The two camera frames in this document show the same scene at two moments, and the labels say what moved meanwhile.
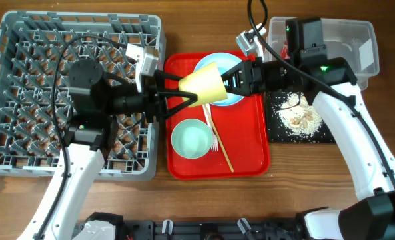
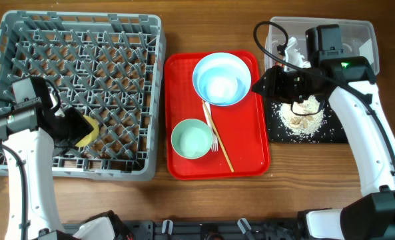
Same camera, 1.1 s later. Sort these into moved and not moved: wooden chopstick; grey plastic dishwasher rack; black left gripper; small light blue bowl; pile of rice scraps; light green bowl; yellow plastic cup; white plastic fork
Moved: yellow plastic cup; small light blue bowl; black left gripper
Not moved: light green bowl; wooden chopstick; white plastic fork; grey plastic dishwasher rack; pile of rice scraps
